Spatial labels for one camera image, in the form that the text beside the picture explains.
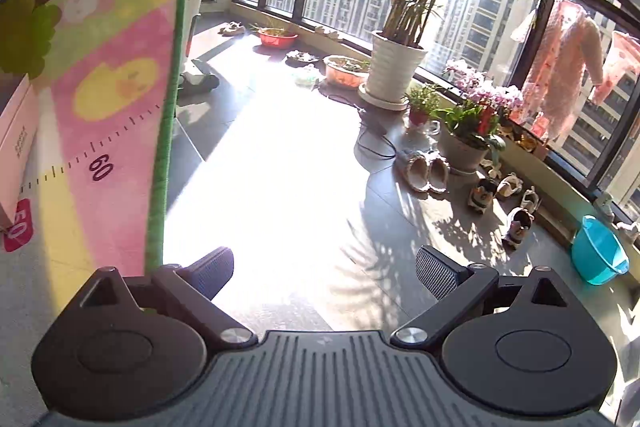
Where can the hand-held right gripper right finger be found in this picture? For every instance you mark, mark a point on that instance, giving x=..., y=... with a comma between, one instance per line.
x=436, y=276

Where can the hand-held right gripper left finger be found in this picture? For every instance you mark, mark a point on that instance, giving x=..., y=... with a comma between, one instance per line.
x=216, y=271

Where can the pink cardboard box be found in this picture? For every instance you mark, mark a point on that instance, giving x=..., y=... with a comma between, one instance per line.
x=15, y=157

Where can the black white child shoe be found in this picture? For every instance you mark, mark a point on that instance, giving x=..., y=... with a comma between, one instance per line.
x=482, y=197
x=517, y=229

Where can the beige plush slipper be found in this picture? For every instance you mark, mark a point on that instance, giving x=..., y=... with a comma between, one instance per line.
x=414, y=172
x=438, y=174

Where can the flowering plant grey pot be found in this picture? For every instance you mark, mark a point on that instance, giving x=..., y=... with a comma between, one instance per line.
x=465, y=152

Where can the glass cup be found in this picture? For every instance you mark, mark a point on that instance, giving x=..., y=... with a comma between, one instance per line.
x=433, y=128

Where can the small plant red pot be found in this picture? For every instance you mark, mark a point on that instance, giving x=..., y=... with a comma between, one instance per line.
x=419, y=114

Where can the blue plastic basin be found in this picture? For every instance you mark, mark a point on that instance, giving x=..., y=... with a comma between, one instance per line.
x=597, y=252

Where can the white plant saucer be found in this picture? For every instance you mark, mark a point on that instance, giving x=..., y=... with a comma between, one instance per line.
x=375, y=99

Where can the pink orchid plant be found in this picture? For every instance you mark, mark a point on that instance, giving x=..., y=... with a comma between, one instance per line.
x=480, y=92

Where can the dark slippers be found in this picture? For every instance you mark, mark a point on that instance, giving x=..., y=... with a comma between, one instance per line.
x=197, y=82

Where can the white green plastic bag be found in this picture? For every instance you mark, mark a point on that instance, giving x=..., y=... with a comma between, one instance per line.
x=306, y=76

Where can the potted palm white ribbed pot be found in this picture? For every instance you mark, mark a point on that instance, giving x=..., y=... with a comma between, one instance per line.
x=397, y=62

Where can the pink basin with plants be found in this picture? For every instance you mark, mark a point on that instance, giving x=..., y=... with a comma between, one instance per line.
x=345, y=74

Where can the dark dish with stones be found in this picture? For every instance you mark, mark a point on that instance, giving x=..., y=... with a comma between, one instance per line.
x=301, y=57

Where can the red basin with plants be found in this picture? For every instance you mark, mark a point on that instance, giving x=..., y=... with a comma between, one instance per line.
x=276, y=38

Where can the pink hanging baby onesie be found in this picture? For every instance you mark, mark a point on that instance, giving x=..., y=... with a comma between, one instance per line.
x=560, y=67

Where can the cartoon printed play mat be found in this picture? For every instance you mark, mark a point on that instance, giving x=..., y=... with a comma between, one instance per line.
x=100, y=57

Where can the pink dotted hanging garment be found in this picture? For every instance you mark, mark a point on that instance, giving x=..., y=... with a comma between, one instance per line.
x=617, y=67

